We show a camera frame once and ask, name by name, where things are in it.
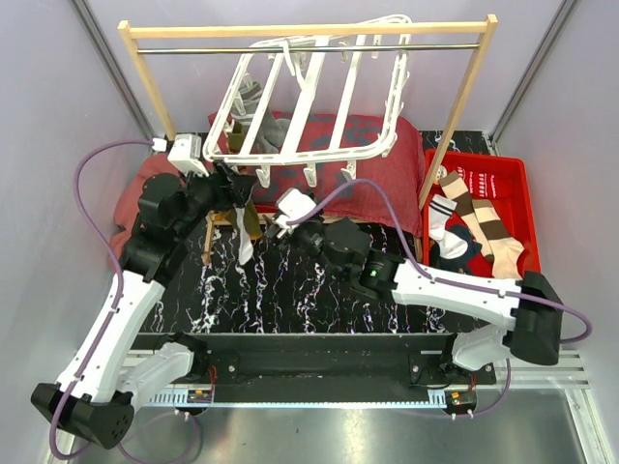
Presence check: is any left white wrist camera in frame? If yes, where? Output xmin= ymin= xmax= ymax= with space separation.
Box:
xmin=167 ymin=133 xmax=209 ymax=177

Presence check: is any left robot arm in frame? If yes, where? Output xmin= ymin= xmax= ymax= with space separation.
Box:
xmin=31 ymin=161 xmax=257 ymax=450

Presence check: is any olive green ribbed sock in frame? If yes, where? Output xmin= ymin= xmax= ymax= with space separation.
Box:
xmin=227 ymin=121 xmax=262 ymax=241

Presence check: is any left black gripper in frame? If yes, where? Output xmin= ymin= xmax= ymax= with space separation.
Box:
xmin=174 ymin=159 xmax=257 ymax=240

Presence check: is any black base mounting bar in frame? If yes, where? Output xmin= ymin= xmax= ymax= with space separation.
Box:
xmin=134 ymin=333 xmax=494 ymax=402

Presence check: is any white plastic clip hanger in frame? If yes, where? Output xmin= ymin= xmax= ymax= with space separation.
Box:
xmin=201 ymin=14 xmax=413 ymax=188

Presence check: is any grey striped sock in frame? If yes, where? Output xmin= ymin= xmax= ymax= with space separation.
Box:
xmin=231 ymin=80 xmax=290 ymax=154

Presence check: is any pink crumpled cloth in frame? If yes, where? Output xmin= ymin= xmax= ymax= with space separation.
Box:
xmin=108 ymin=154 xmax=187 ymax=262

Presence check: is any red patterned pillow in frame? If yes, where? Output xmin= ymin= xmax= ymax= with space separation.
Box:
xmin=194 ymin=109 xmax=433 ymax=237

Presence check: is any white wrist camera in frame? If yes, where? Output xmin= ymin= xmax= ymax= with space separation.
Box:
xmin=275 ymin=188 xmax=316 ymax=231
xmin=167 ymin=133 xmax=209 ymax=177

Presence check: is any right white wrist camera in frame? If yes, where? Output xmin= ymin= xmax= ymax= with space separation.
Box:
xmin=275 ymin=188 xmax=316 ymax=231

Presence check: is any metal rack rail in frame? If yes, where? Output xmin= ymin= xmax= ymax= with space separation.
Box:
xmin=138 ymin=43 xmax=479 ymax=55

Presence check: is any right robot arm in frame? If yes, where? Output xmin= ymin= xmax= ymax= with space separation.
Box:
xmin=266 ymin=215 xmax=562 ymax=384

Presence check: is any red plastic bin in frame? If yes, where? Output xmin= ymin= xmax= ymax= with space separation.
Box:
xmin=422 ymin=151 xmax=542 ymax=277

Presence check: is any wooden clothes rack frame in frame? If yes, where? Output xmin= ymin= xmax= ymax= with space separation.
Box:
xmin=117 ymin=13 xmax=498 ymax=266

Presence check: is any navy dark sock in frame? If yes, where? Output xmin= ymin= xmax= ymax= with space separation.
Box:
xmin=429 ymin=224 xmax=482 ymax=275

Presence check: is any white ankle sock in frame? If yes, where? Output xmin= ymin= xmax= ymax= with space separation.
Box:
xmin=234 ymin=208 xmax=253 ymax=266

